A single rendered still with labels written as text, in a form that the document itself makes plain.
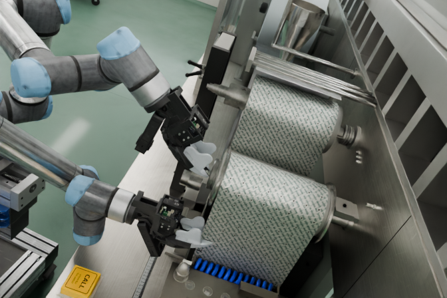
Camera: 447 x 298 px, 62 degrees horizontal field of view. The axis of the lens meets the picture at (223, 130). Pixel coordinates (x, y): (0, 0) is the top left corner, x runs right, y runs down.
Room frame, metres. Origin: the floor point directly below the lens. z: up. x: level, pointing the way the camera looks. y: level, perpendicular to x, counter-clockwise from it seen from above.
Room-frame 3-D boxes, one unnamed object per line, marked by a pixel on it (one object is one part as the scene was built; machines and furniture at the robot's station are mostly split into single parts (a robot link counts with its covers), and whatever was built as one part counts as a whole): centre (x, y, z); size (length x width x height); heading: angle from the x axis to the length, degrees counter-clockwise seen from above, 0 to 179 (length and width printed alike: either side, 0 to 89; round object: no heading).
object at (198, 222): (0.64, -0.02, 1.12); 0.09 x 0.03 x 0.06; 92
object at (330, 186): (0.68, -0.28, 1.25); 0.15 x 0.01 x 0.15; 1
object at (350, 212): (0.69, -0.33, 1.28); 0.06 x 0.05 x 0.02; 91
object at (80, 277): (0.52, 0.20, 0.91); 0.07 x 0.07 x 0.02; 1
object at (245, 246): (0.62, -0.15, 1.11); 0.23 x 0.01 x 0.18; 91
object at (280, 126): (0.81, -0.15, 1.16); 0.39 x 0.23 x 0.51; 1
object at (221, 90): (0.93, 0.06, 1.34); 0.06 x 0.03 x 0.03; 91
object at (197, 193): (0.72, 0.01, 1.05); 0.06 x 0.05 x 0.31; 91
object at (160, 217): (0.62, 0.08, 1.12); 0.12 x 0.08 x 0.09; 91
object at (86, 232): (0.63, 0.25, 1.01); 0.11 x 0.08 x 0.11; 32
